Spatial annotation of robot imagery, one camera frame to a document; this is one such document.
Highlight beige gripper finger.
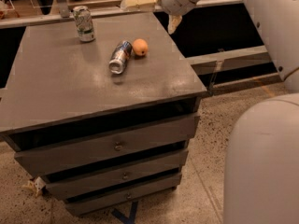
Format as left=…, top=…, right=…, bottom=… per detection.
left=167, top=15, right=182, bottom=35
left=121, top=0, right=159, bottom=11

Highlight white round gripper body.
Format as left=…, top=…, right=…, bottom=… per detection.
left=160, top=0, right=195, bottom=16

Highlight silver blue redbull can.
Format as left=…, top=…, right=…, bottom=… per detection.
left=109, top=40, right=133, bottom=75

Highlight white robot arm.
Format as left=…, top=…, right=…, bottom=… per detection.
left=121, top=0, right=299, bottom=224

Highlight orange fruit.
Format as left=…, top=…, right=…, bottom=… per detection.
left=133, top=38, right=149, bottom=57

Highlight top grey drawer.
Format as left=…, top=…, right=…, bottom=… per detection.
left=15, top=114, right=199, bottom=176

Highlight grey drawer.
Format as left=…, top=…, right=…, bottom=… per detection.
left=15, top=114, right=199, bottom=176
left=65, top=173, right=181, bottom=216
left=46, top=148, right=188, bottom=200

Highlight grey drawer cabinet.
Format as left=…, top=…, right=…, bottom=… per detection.
left=0, top=13, right=205, bottom=205

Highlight bottom grey drawer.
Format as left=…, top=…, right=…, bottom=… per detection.
left=65, top=173, right=181, bottom=216

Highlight middle grey drawer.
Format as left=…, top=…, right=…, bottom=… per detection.
left=46, top=148, right=188, bottom=200

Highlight small beige floor bracket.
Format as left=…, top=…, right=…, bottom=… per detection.
left=22, top=177, right=46, bottom=198

